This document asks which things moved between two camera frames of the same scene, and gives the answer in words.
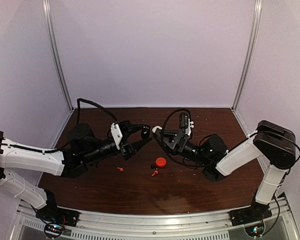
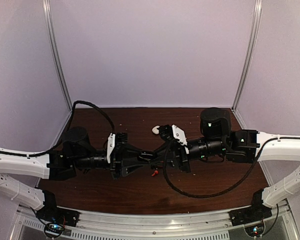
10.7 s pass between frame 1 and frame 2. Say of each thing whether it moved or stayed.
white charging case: stayed
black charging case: moved
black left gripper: moved
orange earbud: stayed
